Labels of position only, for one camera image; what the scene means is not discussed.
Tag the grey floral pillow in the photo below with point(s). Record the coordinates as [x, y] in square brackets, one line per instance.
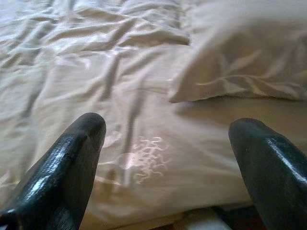
[239, 60]

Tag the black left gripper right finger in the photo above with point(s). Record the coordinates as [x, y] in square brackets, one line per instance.
[271, 179]

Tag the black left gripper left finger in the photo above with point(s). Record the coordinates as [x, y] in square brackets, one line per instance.
[62, 172]

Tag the grey floral bed sheet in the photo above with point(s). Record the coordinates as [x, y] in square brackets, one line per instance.
[84, 72]

